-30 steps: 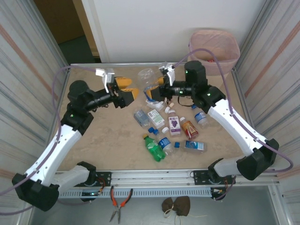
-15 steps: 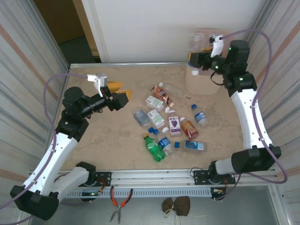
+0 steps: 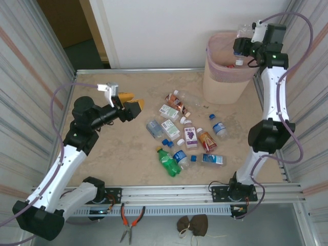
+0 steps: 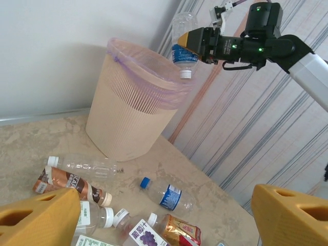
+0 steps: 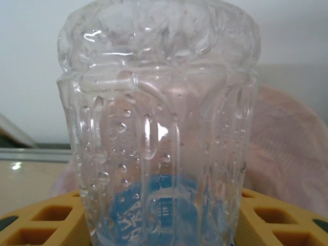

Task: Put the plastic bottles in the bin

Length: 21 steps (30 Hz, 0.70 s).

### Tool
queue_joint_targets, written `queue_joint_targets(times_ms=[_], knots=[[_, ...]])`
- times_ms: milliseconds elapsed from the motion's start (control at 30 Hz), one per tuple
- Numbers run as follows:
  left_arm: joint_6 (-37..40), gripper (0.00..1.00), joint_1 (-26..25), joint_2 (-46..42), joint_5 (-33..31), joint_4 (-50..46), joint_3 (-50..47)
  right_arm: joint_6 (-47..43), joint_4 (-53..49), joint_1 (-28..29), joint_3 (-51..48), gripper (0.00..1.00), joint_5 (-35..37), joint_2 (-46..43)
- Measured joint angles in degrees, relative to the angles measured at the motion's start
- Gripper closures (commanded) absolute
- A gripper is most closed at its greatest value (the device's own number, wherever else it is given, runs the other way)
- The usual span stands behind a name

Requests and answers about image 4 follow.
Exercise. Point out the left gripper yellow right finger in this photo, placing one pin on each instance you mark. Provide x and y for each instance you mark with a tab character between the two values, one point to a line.
292	220

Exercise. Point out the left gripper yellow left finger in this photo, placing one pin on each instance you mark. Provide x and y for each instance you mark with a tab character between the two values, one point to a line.
33	223

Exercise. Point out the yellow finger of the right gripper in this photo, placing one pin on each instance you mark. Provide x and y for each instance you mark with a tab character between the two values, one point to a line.
202	43

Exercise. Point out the blue label bottle white cap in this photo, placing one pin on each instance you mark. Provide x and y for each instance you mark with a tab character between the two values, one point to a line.
182	55

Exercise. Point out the clear bottle green white label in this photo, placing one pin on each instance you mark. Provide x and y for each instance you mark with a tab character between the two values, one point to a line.
94	217
89	242

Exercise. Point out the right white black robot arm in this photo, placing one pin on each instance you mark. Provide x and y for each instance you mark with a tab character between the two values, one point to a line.
312	77

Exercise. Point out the pink plastic bin liner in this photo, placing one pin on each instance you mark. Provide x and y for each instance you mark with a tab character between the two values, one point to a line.
138	59

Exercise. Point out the beige ribbed waste bin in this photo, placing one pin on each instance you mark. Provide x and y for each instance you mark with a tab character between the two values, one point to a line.
120	135

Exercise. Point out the brown coffee label bottle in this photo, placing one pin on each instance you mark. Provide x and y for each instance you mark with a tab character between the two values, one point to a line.
71	182

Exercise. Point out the clear unlabelled bottle white cap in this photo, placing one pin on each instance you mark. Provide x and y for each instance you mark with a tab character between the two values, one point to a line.
84	166

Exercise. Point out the purple grape label bottle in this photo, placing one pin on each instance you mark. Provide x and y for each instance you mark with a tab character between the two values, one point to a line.
143	234

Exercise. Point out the red gold label bottle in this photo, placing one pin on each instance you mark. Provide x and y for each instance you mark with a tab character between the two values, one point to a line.
179	230

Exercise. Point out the aluminium table edge rail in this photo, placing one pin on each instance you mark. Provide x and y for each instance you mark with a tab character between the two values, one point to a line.
38	118

